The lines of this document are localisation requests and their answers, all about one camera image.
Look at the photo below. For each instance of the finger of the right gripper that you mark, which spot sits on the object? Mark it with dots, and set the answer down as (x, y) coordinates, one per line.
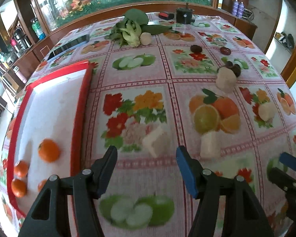
(281, 179)
(288, 160)

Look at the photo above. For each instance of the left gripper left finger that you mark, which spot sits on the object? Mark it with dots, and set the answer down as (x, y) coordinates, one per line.
(49, 214)

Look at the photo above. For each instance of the orange tangerine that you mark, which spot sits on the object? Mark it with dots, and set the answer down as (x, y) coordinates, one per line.
(21, 169)
(48, 151)
(19, 188)
(41, 184)

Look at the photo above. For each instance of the beige banana chunk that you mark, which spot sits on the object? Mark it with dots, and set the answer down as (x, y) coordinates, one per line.
(226, 80)
(157, 142)
(266, 111)
(210, 145)

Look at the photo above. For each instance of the dark red date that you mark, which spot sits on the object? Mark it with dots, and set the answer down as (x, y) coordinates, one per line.
(196, 49)
(225, 51)

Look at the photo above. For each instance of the red rimmed white tray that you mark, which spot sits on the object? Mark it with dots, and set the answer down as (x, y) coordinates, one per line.
(53, 108)

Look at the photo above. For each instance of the floral plastic tablecloth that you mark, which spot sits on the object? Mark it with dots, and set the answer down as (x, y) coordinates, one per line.
(135, 90)

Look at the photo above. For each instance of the purple spray can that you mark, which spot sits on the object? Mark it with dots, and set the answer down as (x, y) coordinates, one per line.
(240, 10)
(235, 7)

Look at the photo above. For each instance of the black smartphone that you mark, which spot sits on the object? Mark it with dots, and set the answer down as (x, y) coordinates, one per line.
(73, 44)

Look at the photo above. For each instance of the black cylindrical grinder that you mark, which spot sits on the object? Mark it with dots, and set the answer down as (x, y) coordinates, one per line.
(184, 15)

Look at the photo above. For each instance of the green plastic bottle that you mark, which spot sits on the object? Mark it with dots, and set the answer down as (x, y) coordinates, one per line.
(37, 29)

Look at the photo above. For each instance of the red black small box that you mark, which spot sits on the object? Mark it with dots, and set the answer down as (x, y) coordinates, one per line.
(166, 15)

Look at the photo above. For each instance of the green bok choy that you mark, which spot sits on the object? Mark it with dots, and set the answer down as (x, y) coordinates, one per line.
(134, 29)

